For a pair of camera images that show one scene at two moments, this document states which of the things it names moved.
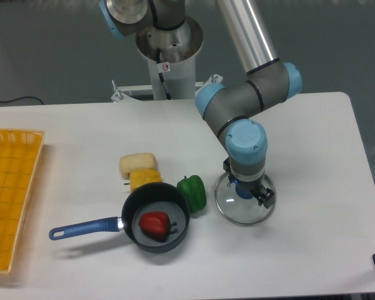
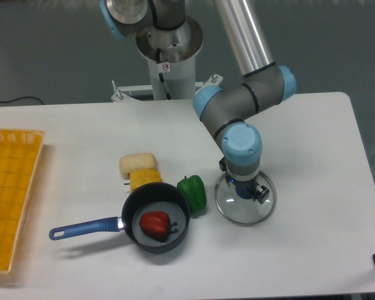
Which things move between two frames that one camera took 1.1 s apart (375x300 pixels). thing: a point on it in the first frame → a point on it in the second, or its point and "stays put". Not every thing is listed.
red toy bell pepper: x=156 y=224 stays put
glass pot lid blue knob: x=239 y=210 → x=244 y=192
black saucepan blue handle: x=155 y=197 stays put
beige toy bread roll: x=136 y=161 stays put
